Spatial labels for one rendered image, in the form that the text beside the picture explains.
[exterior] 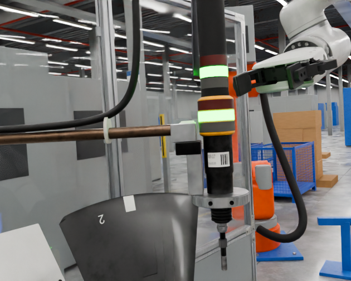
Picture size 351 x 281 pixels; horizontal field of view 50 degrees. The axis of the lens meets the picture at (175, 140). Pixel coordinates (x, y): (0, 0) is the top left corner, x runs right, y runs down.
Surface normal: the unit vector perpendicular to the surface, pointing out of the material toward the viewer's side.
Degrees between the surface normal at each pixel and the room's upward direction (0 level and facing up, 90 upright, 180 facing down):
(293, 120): 90
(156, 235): 39
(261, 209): 90
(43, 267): 50
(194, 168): 90
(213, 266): 90
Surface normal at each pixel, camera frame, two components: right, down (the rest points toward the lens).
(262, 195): -0.07, 0.06
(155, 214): 0.01, -0.76
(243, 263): 0.76, -0.01
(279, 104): -0.53, 0.07
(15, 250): 0.54, -0.65
